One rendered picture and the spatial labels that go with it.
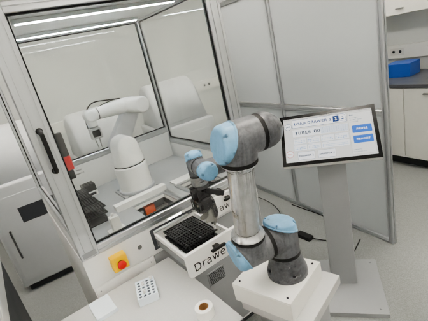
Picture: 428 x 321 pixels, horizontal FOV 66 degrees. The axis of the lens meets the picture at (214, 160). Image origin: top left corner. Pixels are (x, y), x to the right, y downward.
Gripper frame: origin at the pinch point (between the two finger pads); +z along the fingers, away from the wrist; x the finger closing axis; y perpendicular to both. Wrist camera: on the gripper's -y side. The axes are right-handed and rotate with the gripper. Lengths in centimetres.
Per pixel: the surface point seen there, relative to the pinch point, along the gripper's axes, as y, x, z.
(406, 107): -277, -49, 27
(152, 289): 36.5, -1.4, 14.8
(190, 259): 21.2, 10.7, 3.2
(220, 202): -18.7, -21.4, 4.9
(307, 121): -80, -7, -22
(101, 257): 48, -23, 1
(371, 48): -145, -4, -50
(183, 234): 12.3, -9.7, 4.0
